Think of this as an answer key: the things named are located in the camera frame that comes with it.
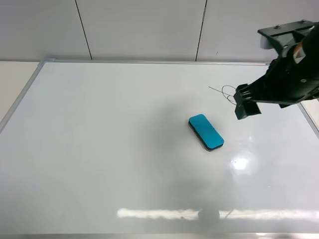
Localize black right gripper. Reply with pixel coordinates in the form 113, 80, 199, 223
234, 32, 319, 120

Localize white whiteboard with aluminium frame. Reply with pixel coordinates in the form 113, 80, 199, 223
0, 60, 319, 239

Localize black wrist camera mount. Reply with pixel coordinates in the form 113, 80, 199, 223
257, 19, 318, 54

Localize blue whiteboard eraser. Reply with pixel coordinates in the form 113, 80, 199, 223
188, 114, 224, 151

